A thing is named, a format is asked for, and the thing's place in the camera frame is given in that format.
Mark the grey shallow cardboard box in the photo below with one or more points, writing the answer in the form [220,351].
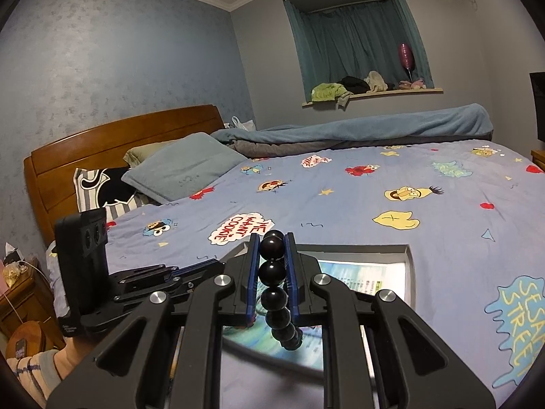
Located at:
[400,255]

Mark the pink plush toy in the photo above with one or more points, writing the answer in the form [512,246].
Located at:
[412,84]

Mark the blue-grey pillow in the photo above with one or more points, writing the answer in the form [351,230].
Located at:
[187,166]

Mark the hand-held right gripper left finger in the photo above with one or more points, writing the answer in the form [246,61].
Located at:
[254,272]

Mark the pink balloon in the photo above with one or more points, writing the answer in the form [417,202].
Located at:
[406,54]

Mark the window sill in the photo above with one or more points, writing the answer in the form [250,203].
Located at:
[383,93]

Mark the black television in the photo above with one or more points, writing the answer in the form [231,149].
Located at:
[538,106]

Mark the olive pillow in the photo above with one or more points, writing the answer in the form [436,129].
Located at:
[144,151]

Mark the printed paper sheet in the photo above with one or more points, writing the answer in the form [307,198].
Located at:
[353,277]

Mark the teal curtain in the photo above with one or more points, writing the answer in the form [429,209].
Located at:
[353,34]

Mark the beige clothing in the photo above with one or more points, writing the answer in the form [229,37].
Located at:
[377,81]

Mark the black white striped pillow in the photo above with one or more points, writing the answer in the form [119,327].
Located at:
[96,191]

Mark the white plastic bag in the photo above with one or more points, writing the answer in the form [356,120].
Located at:
[242,124]

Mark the wooden television stand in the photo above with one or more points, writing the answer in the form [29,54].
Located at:
[538,159]

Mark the grey blanket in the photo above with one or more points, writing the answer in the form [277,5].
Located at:
[272,149]

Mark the black clothing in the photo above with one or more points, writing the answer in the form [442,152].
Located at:
[355,84]

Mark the tissue box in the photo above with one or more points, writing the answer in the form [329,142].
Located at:
[12,255]

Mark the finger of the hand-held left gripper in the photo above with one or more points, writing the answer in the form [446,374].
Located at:
[174,285]
[162,269]

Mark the green cloth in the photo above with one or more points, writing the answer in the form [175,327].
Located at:
[325,91]

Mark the blue fleece blanket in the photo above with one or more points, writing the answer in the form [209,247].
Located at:
[362,125]

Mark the person's left forearm striped sleeve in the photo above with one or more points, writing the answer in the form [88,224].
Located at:
[38,375]

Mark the wooden nightstand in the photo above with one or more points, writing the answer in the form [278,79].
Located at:
[30,302]

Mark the wooden headboard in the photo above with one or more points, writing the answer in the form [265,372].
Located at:
[93,145]

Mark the round wooden stool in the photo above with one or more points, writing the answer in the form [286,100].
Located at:
[27,338]

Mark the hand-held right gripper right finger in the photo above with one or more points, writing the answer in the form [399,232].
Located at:
[291,272]

